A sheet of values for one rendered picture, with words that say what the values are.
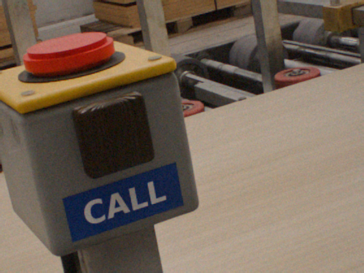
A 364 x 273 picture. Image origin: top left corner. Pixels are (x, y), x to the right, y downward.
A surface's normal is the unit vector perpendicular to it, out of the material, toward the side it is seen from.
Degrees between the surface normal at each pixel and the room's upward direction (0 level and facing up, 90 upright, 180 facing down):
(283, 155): 0
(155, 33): 90
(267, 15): 90
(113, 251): 90
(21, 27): 90
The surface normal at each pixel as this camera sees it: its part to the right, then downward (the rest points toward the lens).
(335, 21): -0.91, 0.29
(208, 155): -0.18, -0.93
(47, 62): -0.37, 0.37
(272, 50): 0.38, 0.24
